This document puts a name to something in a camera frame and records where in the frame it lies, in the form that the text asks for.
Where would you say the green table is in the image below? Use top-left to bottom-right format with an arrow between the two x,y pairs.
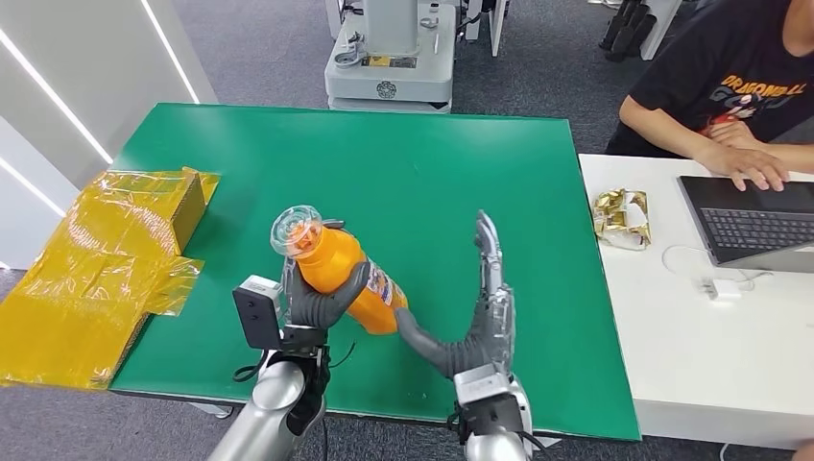
108,103 -> 642,444

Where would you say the person's right hand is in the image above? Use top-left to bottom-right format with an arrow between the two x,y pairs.
699,144 -> 792,193

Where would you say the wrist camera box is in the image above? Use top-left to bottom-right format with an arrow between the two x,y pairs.
231,275 -> 284,352
453,363 -> 532,439

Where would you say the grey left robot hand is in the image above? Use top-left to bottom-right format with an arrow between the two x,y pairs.
279,219 -> 372,332

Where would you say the orange juice bottle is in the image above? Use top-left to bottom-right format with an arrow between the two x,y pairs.
270,205 -> 410,336

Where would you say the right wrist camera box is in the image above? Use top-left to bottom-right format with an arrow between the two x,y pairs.
453,363 -> 532,439

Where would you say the dark grey laptop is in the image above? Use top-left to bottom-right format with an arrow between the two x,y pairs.
678,176 -> 814,276

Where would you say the person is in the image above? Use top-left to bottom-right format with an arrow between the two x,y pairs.
605,0 -> 814,193

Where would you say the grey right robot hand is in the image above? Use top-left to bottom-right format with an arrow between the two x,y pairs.
394,210 -> 517,381

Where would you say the white desk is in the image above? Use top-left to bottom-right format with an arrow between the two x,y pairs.
578,154 -> 814,453

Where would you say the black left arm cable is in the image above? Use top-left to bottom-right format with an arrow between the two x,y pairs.
231,348 -> 274,384

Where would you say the thin white cable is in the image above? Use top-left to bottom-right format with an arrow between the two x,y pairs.
660,245 -> 774,295

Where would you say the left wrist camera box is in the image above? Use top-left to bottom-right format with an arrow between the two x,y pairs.
231,275 -> 284,352

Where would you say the person's left hand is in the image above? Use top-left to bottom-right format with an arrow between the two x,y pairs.
706,120 -> 766,152

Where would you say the white furniture panel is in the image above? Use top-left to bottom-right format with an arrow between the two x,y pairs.
640,0 -> 684,61

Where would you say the yellow film-wrapped cardboard box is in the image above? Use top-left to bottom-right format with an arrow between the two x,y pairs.
0,167 -> 222,391

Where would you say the crumpled gold foil wrapper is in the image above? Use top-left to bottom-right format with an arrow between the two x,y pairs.
592,189 -> 654,253

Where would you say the white power adapter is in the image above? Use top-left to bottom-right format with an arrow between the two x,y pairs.
699,279 -> 745,303

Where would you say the black chair base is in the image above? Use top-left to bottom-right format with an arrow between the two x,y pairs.
599,0 -> 658,63

